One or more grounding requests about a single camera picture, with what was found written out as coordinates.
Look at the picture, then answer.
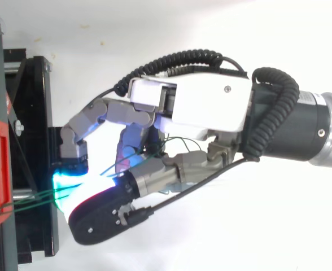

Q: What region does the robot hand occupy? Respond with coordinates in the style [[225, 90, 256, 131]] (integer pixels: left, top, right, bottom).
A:
[[51, 65, 253, 246]]

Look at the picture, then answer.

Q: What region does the black stand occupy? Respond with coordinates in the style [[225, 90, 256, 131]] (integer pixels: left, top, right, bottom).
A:
[[0, 7, 60, 271]]

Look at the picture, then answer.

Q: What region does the green cable bundle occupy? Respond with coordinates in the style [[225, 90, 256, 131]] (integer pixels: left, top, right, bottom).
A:
[[0, 136, 202, 218]]

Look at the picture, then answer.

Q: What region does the thin black cable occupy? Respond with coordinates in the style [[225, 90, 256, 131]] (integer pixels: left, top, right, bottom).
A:
[[128, 158, 247, 228]]

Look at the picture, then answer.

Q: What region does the black coiled cable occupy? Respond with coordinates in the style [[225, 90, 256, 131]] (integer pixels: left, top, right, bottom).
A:
[[113, 49, 300, 163]]

